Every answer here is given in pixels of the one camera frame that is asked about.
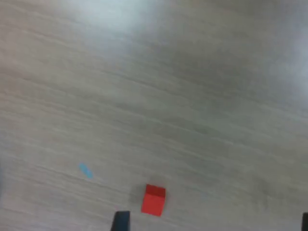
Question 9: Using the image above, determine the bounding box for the red cube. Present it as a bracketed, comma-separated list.
[141, 184, 167, 217]

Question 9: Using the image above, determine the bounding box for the small tape piece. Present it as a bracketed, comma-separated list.
[78, 162, 94, 179]

